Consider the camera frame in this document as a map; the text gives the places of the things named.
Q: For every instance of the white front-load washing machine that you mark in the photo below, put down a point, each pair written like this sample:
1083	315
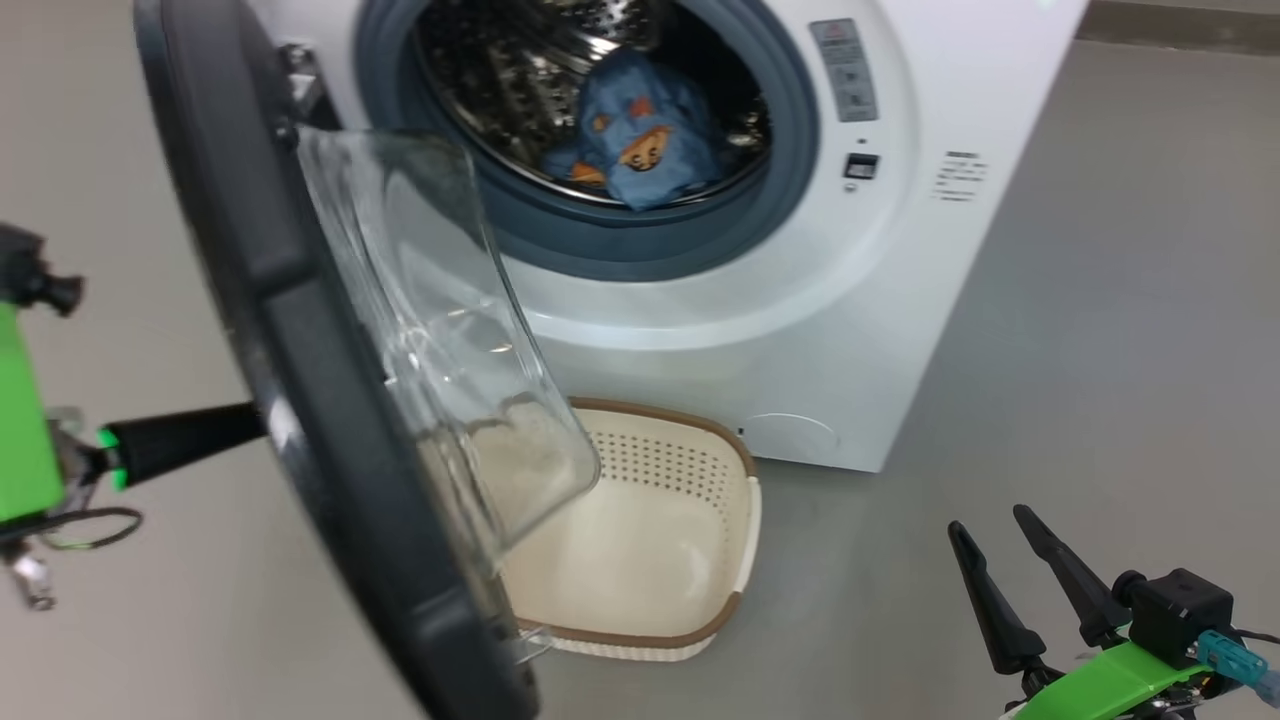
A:
800	330

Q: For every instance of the black round glass machine door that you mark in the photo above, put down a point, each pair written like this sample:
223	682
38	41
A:
300	330

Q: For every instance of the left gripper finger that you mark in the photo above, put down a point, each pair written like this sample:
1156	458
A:
180	440

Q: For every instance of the round white filter cover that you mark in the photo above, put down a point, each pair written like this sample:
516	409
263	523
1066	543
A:
790	437

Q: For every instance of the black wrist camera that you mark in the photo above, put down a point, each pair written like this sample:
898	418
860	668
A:
1180	610
30	275

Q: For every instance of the metal door hinge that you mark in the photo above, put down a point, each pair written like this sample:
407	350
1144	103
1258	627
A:
305	85

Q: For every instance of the perforated steel drum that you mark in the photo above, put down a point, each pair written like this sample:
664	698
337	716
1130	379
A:
500	90

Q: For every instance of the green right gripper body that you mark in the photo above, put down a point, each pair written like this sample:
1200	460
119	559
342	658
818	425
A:
1110	680

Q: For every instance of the cream perforated laundry basket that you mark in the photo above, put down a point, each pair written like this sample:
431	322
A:
650	540

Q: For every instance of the blue bear print garment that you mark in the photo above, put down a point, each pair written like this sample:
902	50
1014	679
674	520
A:
575	165
660	130

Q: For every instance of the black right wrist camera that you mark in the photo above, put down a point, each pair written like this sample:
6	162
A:
1180	610

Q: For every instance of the grey rubber door gasket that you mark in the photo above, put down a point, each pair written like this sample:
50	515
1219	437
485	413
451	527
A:
620	245

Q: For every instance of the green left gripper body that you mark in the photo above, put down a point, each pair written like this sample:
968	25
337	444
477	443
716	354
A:
25	430

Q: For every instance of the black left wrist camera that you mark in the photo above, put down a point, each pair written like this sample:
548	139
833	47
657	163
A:
30	275

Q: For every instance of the grey instruction sticker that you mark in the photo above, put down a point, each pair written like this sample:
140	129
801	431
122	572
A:
845	70

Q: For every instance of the black door latch slot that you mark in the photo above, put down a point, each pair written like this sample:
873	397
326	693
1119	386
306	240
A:
861	166

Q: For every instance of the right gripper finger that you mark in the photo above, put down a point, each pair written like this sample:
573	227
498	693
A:
1085	595
1000	620

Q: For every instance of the small black text label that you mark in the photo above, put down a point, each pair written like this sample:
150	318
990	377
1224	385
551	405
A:
962	177

